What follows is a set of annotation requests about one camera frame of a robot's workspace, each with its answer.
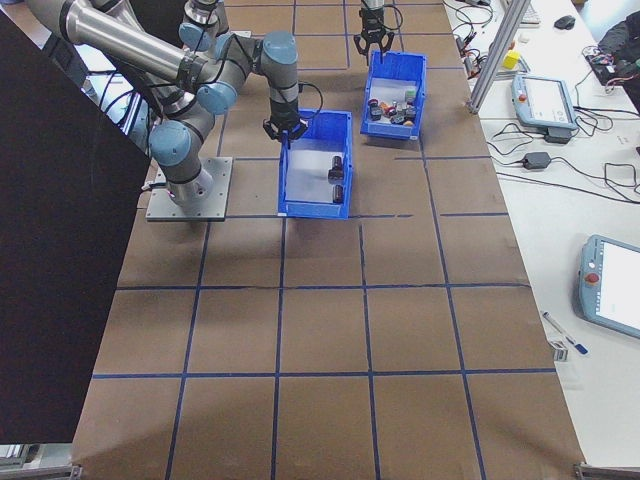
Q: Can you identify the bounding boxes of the blue capacitor storage bin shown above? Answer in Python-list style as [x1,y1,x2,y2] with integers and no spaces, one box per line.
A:
[277,109,355,221]

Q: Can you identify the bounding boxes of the blue button storage bin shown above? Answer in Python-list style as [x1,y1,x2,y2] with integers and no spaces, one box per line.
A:
[359,52,430,142]

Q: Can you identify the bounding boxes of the wired circuit board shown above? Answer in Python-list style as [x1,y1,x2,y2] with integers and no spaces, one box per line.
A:
[582,44,634,96]

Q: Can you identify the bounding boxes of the black sleeved gripper cable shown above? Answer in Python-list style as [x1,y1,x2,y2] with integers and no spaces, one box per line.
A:
[297,81,324,126]

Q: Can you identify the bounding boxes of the black frame cover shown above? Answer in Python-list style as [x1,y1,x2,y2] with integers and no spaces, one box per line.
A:
[0,9,154,446]

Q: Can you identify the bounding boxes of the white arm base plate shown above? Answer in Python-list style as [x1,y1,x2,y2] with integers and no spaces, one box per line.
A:
[144,156,235,223]

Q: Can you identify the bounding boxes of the aluminium profile post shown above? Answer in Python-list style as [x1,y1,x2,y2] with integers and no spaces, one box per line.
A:
[466,0,532,115]

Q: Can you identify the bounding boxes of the blue white pen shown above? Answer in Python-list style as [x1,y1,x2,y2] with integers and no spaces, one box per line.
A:
[542,310,590,357]

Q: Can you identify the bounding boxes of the white keyboard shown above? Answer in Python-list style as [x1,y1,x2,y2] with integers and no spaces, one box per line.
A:
[519,0,544,26]

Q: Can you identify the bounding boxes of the black bag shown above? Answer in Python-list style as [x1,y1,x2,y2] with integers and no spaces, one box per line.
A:
[597,12,640,61]

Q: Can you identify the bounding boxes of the small black box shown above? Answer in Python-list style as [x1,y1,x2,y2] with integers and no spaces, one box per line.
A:
[543,125,574,146]

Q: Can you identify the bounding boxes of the grey blue teach pendant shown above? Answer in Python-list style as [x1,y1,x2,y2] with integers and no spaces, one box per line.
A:
[509,73,581,132]
[574,234,640,342]

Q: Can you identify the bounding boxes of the mixed small parts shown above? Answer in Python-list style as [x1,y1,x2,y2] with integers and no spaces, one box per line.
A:
[368,74,419,124]

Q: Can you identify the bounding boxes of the black adapter cable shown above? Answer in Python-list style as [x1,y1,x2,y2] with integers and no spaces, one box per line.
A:
[487,122,539,166]

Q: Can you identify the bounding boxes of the metal table bracket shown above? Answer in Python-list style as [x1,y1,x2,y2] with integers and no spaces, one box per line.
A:
[572,460,640,480]
[0,442,84,480]

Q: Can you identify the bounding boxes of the long black cable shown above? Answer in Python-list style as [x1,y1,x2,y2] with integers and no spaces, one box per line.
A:
[492,170,640,202]

